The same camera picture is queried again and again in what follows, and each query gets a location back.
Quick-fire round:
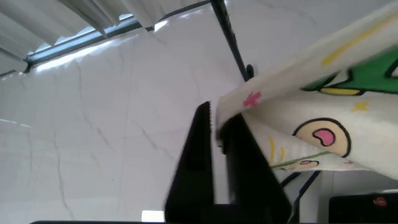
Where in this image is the white curtain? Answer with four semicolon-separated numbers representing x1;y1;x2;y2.
0;0;108;77
58;0;212;29

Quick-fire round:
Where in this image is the black clothes rack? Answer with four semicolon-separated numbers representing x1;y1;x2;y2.
210;0;321;223

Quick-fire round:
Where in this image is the cream printed garment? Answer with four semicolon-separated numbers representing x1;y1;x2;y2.
216;1;398;181

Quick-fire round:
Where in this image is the window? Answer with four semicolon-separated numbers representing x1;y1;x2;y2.
24;14;147;68

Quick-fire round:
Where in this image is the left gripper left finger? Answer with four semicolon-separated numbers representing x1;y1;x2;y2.
164;101;224;223

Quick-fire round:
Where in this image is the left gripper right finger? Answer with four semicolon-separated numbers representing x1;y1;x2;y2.
216;113;293;223

